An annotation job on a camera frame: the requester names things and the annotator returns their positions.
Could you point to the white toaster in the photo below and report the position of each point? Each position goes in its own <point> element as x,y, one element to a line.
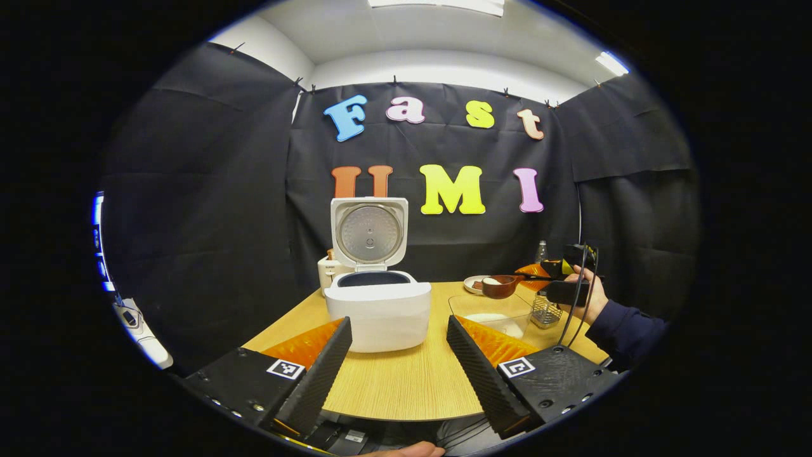
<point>328,274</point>

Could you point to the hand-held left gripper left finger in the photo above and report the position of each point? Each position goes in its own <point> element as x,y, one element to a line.
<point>320,377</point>

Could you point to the white rice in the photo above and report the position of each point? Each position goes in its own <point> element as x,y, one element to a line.
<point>501,324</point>

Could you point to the black backdrop cloth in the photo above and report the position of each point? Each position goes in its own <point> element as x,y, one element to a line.
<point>209,209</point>

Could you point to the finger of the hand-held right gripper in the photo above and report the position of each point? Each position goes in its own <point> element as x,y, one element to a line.
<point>533,271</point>

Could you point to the clear plastic rice container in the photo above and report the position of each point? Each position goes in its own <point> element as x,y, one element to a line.
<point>488,306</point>

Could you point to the blue white panel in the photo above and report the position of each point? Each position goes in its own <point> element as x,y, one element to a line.
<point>98,241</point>

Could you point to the clear green-label water bottle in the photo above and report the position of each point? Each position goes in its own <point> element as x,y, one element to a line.
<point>541,252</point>

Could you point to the white power strip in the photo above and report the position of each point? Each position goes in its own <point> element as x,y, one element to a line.
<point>143,333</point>

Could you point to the ceiling light panel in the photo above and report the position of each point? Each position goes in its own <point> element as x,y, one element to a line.
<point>612,63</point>
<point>438,5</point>

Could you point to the brown wooden spoon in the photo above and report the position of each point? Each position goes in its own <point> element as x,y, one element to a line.
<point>498,290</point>

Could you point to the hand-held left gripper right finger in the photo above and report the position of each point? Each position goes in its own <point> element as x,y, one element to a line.
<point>482,381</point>

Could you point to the white rice cooker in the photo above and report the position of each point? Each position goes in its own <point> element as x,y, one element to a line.
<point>380,317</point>

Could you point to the round white plate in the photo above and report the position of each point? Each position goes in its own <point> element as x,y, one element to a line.
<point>472,285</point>

